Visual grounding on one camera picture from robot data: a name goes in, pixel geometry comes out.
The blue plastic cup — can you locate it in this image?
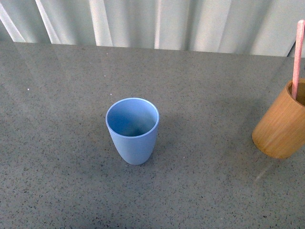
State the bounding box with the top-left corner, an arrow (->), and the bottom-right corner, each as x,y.
105,98 -> 160,165

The pink chopstick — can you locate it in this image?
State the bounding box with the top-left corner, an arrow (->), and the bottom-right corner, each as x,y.
291,20 -> 305,100

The bamboo chopstick holder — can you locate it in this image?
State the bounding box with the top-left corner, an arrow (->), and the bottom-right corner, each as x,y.
252,78 -> 305,158

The white pleated curtain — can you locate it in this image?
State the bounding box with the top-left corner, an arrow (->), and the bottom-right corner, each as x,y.
0,0 -> 305,56

